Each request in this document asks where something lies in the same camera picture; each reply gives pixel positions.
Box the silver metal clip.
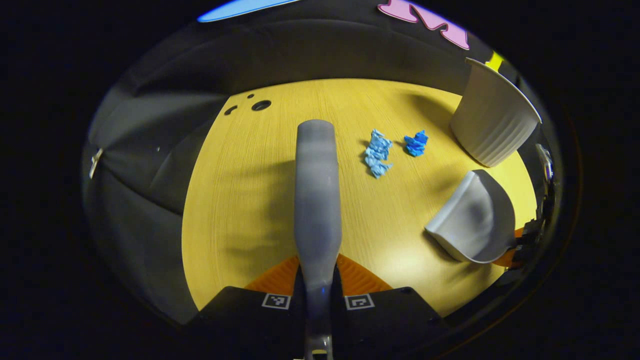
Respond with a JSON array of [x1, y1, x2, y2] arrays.
[[89, 148, 104, 180]]

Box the white ribbed garbage bin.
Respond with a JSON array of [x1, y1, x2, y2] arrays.
[[450, 57, 543, 168]]

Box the small gray broom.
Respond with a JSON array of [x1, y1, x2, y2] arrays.
[[293, 119, 343, 360]]

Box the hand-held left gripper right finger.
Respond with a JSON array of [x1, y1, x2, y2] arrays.
[[332, 253, 446, 359]]

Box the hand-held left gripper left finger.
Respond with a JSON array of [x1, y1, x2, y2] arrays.
[[185, 255, 307, 360]]

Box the black backdrop cloth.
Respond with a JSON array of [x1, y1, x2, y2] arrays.
[[82, 0, 551, 326]]

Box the gray plastic dustpan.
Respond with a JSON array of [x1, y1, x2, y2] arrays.
[[424, 169, 517, 264]]

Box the dark blue paper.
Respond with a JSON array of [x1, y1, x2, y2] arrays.
[[404, 130, 429, 158]]

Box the light blue paper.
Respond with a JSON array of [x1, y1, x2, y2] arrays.
[[364, 129, 394, 179]]

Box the yellow wooden desktop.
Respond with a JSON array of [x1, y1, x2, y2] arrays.
[[181, 77, 538, 318]]

